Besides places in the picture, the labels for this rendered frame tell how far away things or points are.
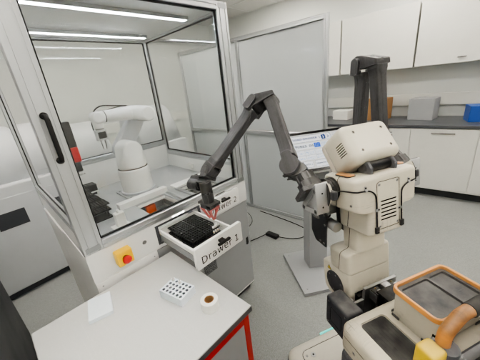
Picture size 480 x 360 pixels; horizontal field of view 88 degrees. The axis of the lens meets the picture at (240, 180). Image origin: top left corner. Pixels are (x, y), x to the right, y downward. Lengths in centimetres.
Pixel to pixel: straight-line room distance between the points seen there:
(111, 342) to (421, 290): 106
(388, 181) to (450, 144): 279
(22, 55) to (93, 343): 101
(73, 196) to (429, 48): 386
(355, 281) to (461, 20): 336
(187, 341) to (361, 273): 71
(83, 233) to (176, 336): 56
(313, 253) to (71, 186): 180
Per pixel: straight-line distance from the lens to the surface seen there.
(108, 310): 125
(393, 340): 99
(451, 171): 384
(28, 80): 115
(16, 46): 116
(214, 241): 117
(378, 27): 413
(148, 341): 109
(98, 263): 133
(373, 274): 123
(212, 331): 104
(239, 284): 206
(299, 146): 183
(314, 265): 234
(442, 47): 401
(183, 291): 115
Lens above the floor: 156
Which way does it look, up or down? 21 degrees down
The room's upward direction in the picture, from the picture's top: 6 degrees counter-clockwise
